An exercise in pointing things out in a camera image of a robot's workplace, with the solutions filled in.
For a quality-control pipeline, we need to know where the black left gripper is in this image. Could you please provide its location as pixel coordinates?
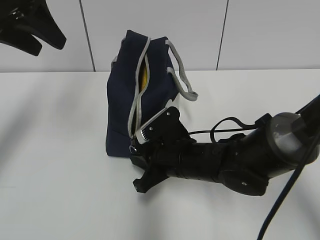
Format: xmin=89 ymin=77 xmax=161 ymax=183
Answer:
xmin=0 ymin=0 xmax=67 ymax=56

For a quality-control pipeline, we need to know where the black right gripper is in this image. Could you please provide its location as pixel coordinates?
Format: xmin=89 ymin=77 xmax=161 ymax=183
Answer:
xmin=129 ymin=137 xmax=225 ymax=193

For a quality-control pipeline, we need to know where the navy blue lunch bag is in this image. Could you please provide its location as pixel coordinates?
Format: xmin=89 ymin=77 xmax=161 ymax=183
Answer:
xmin=105 ymin=29 xmax=198 ymax=158

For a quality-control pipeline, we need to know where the yellow banana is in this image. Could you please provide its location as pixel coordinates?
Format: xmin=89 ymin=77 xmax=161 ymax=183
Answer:
xmin=138 ymin=59 xmax=148 ymax=93

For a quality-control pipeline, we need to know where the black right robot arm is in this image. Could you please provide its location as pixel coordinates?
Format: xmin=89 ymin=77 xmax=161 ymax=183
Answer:
xmin=130 ymin=97 xmax=320 ymax=196

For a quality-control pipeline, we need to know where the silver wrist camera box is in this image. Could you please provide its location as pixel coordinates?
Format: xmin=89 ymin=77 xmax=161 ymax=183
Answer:
xmin=134 ymin=106 xmax=197 ymax=151

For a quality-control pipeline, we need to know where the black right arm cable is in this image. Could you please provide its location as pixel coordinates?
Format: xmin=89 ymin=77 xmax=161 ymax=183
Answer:
xmin=193 ymin=117 xmax=320 ymax=240

